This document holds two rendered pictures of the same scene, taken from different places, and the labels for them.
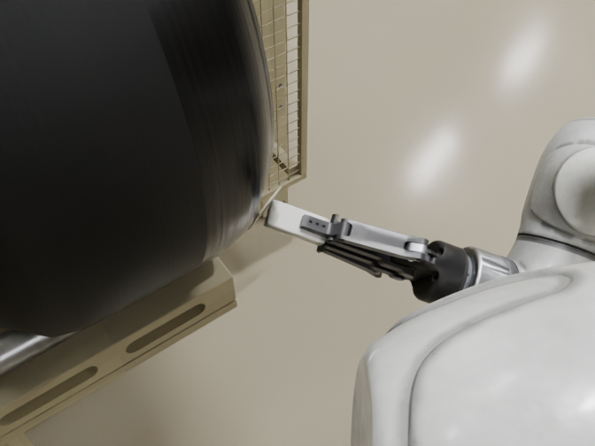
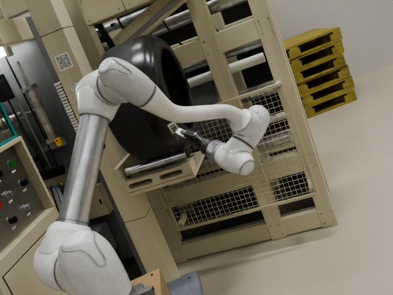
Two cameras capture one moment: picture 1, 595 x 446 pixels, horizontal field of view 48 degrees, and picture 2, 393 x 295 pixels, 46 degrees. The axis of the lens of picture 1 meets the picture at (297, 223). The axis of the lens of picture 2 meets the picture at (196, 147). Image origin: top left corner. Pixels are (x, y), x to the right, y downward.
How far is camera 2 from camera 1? 1.80 m
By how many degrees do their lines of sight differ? 55
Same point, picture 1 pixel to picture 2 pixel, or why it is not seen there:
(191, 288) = (179, 165)
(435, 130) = not seen: outside the picture
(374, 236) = (189, 132)
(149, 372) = (239, 270)
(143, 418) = (226, 283)
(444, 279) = (202, 144)
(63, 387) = (145, 184)
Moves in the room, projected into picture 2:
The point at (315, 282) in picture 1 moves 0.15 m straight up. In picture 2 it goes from (325, 253) to (317, 230)
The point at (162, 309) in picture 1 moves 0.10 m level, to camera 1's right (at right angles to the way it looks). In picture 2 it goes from (169, 168) to (183, 168)
